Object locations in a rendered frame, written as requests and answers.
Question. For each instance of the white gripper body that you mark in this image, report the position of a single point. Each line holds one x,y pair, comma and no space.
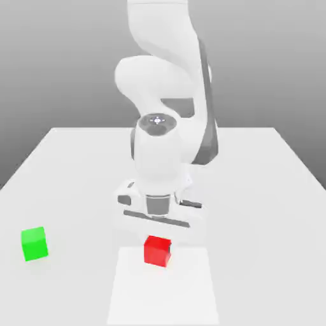
163,224

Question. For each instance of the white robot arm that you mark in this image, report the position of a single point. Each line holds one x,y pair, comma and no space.
158,152

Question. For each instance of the small red cube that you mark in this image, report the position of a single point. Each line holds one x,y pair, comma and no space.
155,252

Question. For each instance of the small green cube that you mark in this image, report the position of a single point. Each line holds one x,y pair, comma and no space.
34,244

